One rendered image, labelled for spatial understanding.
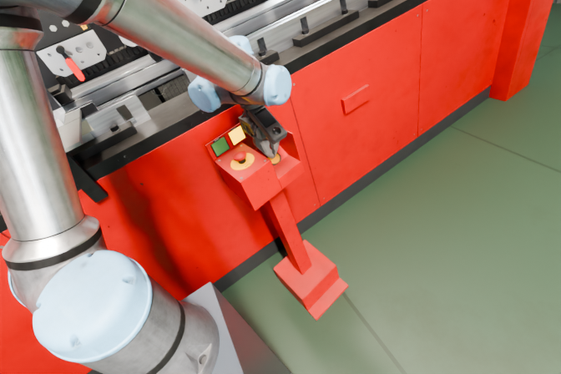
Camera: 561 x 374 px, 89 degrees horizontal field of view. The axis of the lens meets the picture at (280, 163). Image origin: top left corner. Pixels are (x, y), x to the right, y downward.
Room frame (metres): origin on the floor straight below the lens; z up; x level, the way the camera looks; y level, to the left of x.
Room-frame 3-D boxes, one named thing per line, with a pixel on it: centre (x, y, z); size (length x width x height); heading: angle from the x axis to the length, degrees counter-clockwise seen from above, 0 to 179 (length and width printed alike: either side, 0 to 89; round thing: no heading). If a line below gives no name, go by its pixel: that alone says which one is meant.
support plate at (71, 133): (0.76, 0.56, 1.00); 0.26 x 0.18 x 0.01; 19
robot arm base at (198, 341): (0.23, 0.27, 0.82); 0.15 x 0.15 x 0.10
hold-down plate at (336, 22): (1.18, -0.36, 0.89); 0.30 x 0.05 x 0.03; 109
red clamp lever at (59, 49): (0.89, 0.44, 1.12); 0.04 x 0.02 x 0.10; 19
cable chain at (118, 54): (1.35, 0.54, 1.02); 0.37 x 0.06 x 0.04; 109
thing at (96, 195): (0.72, 0.55, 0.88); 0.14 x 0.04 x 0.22; 19
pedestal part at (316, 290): (0.67, 0.05, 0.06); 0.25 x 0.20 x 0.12; 26
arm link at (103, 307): (0.23, 0.28, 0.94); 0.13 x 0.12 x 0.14; 47
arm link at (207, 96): (0.62, 0.06, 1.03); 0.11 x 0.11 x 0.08; 47
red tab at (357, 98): (1.09, -0.41, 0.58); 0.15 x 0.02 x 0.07; 109
